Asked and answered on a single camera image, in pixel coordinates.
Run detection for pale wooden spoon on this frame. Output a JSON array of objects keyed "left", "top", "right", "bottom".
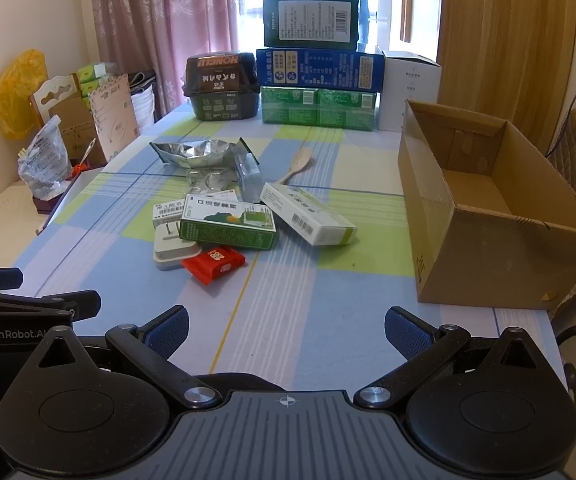
[{"left": 274, "top": 147, "right": 313, "bottom": 186}]

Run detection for clear plastic small box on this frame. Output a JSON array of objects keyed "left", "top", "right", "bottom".
[{"left": 234, "top": 152, "right": 263, "bottom": 204}]

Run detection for crumpled silver plastic bag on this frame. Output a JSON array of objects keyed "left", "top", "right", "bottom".
[{"left": 16, "top": 115, "right": 73, "bottom": 199}]

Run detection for dark red wooden box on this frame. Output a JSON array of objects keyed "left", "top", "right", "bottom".
[{"left": 32, "top": 165, "right": 86, "bottom": 216}]

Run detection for red snack packet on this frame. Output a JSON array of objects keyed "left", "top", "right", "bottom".
[{"left": 182, "top": 245, "right": 246, "bottom": 286}]

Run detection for white power adapter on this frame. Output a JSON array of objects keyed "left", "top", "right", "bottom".
[{"left": 153, "top": 222, "right": 203, "bottom": 272}]

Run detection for grey power cable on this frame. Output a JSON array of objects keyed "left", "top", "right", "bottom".
[{"left": 548, "top": 75, "right": 576, "bottom": 157}]

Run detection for white carton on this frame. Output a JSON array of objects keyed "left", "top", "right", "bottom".
[{"left": 375, "top": 46, "right": 442, "bottom": 133}]

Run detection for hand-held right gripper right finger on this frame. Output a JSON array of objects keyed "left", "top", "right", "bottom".
[{"left": 355, "top": 306, "right": 541, "bottom": 409}]

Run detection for blue milk carton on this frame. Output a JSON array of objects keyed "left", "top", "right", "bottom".
[{"left": 256, "top": 47, "right": 385, "bottom": 94}]

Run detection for pale printed paper carton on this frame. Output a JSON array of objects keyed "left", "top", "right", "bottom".
[{"left": 88, "top": 74, "right": 141, "bottom": 163}]

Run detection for wooden door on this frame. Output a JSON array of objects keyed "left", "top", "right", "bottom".
[{"left": 438, "top": 0, "right": 576, "bottom": 151}]

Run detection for silver foil bag green print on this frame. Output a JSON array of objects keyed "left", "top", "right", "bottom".
[{"left": 149, "top": 137, "right": 251, "bottom": 169}]

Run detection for white medicine box green stripe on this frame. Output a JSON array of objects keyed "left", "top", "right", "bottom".
[{"left": 259, "top": 182, "right": 357, "bottom": 246}]

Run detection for brown cardboard hanging package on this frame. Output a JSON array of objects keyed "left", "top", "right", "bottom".
[{"left": 30, "top": 74, "right": 94, "bottom": 167}]

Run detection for black instant meal bowl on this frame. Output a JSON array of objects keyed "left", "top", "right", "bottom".
[{"left": 182, "top": 50, "right": 261, "bottom": 122}]

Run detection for checked cloth desktop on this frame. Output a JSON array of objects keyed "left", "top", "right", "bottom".
[{"left": 12, "top": 107, "right": 569, "bottom": 393}]

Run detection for white ointment box bird print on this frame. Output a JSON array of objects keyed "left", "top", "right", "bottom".
[{"left": 152, "top": 200, "right": 189, "bottom": 229}]

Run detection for dark green carton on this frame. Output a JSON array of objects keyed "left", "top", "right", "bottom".
[{"left": 262, "top": 0, "right": 361, "bottom": 52}]

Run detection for small green tissue packs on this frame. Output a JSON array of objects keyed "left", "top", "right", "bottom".
[{"left": 76, "top": 62, "right": 118, "bottom": 97}]

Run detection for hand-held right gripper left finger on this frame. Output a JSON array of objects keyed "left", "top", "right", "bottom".
[{"left": 35, "top": 306, "right": 221, "bottom": 409}]

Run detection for stack of white paper bowls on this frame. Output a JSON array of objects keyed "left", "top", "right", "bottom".
[{"left": 130, "top": 72, "right": 159, "bottom": 128}]

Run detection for pink curtain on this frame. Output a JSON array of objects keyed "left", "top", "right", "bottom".
[{"left": 89, "top": 0, "right": 241, "bottom": 123}]

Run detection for clear plastic wrapper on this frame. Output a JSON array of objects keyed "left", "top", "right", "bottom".
[{"left": 185, "top": 167, "right": 241, "bottom": 194}]

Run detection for brown cardboard box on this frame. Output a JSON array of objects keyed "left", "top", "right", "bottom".
[{"left": 398, "top": 99, "right": 576, "bottom": 310}]

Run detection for green tissue pack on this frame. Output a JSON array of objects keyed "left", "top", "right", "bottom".
[{"left": 260, "top": 86, "right": 379, "bottom": 132}]

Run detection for yellow plastic bag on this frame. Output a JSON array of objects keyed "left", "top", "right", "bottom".
[{"left": 0, "top": 49, "right": 49, "bottom": 141}]

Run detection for beige side table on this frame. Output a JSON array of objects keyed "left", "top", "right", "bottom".
[{"left": 0, "top": 180, "right": 79, "bottom": 271}]

